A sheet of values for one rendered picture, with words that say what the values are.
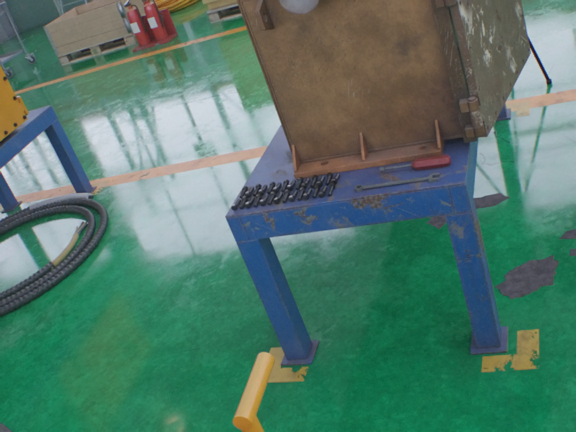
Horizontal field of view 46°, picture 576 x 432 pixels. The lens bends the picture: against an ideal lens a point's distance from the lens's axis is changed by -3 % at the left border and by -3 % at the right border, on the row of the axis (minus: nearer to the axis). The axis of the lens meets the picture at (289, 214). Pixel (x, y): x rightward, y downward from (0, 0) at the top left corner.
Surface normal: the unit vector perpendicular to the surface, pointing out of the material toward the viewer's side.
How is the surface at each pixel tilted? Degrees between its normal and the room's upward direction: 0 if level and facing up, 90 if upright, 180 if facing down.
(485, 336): 90
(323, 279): 0
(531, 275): 0
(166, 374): 0
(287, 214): 90
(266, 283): 90
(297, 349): 90
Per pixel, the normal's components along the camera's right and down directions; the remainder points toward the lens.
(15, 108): 0.92, -0.14
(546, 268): -0.31, -0.83
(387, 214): -0.26, 0.55
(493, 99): 0.83, 0.00
